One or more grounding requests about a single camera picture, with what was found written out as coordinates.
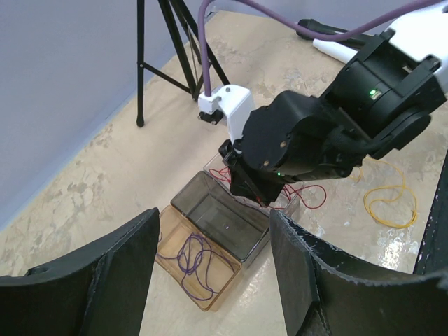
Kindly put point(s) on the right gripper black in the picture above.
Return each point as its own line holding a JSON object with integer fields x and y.
{"x": 295, "y": 138}

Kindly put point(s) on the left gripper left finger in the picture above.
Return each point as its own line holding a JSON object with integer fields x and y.
{"x": 99, "y": 289}

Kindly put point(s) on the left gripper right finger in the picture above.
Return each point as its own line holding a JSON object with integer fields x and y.
{"x": 327, "y": 291}

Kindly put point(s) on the clear transparent bin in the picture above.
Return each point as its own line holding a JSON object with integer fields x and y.
{"x": 221, "y": 173}

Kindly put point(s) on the orange transparent bin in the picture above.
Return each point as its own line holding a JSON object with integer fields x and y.
{"x": 205, "y": 271}

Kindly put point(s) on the grey transparent bin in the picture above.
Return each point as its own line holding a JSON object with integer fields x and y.
{"x": 240, "y": 229}

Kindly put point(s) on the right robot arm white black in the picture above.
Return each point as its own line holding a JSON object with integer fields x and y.
{"x": 380, "y": 101}

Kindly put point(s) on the white microphone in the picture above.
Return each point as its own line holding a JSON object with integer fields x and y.
{"x": 335, "y": 50}

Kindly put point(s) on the black music stand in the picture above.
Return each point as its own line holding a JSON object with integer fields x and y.
{"x": 180, "y": 30}

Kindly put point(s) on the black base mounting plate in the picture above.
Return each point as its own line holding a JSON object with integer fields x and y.
{"x": 433, "y": 250}

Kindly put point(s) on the black microphone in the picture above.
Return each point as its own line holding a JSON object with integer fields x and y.
{"x": 355, "y": 42}

